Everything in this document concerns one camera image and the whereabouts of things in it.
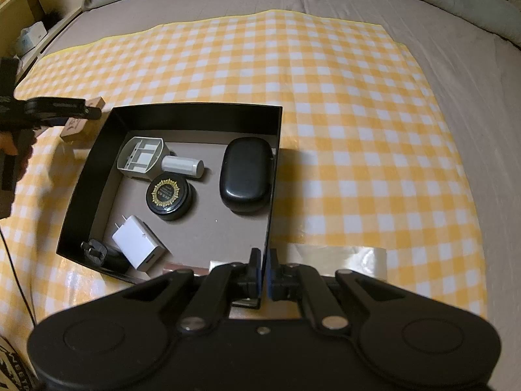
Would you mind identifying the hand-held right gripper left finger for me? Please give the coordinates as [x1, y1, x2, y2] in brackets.
[122, 248, 263, 332]

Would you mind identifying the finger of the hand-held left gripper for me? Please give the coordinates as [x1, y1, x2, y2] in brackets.
[23, 96, 103, 126]

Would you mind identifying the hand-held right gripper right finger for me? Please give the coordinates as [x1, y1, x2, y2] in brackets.
[266, 248, 404, 331]

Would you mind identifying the carved wooden block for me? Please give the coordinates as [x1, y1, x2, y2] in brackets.
[60, 96, 106, 144]

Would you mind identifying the black box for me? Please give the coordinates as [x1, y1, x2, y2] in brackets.
[56, 105, 284, 310]

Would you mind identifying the grey plastic housing part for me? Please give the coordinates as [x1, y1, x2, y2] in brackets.
[116, 136, 206, 180]

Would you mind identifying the black oval case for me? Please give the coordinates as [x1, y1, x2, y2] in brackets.
[218, 137, 275, 214]

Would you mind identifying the black round tin gold print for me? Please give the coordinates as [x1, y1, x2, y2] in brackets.
[145, 173, 195, 222]

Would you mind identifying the white charger plug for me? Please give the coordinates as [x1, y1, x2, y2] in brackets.
[111, 214, 167, 273]

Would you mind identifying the black plug adapter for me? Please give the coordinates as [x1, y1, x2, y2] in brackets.
[81, 239, 132, 274]

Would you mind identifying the person's left hand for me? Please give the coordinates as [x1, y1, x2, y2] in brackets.
[0, 131, 18, 156]

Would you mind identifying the tissue box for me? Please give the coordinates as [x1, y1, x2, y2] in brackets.
[16, 22, 48, 56]

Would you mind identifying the clear plastic piece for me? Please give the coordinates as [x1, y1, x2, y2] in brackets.
[290, 243, 388, 282]

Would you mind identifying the black fluffy thing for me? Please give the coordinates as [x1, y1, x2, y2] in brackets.
[42, 7, 66, 30]

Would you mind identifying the yellow checkered cloth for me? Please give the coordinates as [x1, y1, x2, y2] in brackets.
[0, 8, 490, 337]

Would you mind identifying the dark printed fabric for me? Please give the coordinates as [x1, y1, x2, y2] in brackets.
[0, 326, 38, 391]

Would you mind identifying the black cable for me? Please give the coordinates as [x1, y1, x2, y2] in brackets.
[0, 228, 38, 323]

